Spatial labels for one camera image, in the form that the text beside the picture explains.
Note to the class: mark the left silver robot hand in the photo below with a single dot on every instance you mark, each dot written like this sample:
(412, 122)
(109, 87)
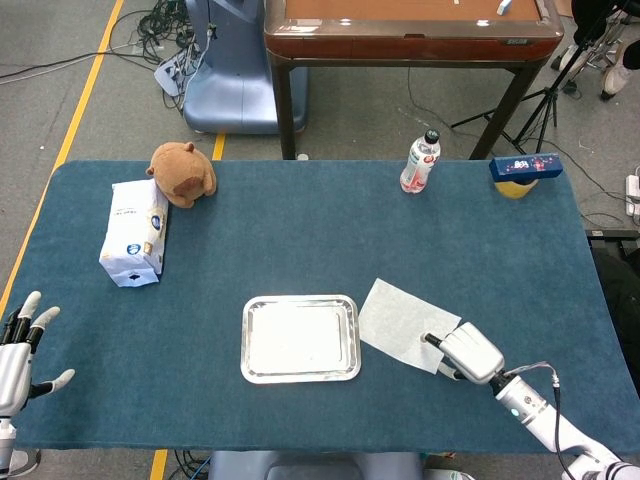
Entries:
(15, 365)

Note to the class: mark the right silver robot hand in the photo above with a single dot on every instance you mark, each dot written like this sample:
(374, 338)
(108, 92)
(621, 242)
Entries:
(475, 355)

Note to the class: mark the white sheet of paper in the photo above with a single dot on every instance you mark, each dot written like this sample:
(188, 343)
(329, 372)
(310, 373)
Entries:
(395, 320)

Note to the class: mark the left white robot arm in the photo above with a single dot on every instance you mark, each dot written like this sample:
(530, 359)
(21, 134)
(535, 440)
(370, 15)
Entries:
(6, 440)

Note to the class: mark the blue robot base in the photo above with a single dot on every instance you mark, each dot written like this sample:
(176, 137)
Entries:
(230, 90)

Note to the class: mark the stainless steel tray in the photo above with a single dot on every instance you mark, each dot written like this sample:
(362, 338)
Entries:
(300, 340)

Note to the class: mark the black equipment case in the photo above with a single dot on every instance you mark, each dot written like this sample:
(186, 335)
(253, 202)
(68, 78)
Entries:
(617, 300)

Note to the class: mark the white tissue pack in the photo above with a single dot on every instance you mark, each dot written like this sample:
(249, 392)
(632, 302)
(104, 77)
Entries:
(132, 235)

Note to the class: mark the blue cardboard box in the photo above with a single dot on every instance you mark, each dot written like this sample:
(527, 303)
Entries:
(525, 167)

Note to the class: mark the grey robot torso base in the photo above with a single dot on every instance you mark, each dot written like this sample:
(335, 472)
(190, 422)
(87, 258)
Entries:
(315, 467)

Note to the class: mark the clear plastic drink bottle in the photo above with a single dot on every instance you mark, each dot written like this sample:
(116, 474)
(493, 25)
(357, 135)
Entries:
(420, 165)

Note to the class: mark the blue table cloth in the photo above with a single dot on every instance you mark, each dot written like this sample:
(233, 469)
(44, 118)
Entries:
(300, 240)

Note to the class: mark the white power strip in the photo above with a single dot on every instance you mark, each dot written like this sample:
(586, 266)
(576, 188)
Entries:
(633, 195)

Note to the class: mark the brown capybara plush toy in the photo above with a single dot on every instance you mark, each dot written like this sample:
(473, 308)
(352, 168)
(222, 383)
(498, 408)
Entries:
(180, 175)

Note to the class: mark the black tripod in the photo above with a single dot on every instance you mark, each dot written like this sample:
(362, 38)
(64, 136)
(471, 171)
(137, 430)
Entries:
(550, 95)

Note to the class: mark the wheeled chair base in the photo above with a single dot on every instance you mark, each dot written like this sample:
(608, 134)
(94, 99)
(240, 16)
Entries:
(562, 57)

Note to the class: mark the brown mahjong table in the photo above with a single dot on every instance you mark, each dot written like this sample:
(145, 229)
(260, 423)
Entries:
(410, 45)

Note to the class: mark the grey power strip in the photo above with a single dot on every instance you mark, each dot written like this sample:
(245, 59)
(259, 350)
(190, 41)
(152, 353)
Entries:
(172, 72)

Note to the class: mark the single white mahjong tile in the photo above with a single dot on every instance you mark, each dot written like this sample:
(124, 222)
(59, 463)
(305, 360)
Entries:
(504, 6)

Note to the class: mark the person in black clothes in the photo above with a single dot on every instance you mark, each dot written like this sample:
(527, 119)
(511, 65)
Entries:
(590, 20)

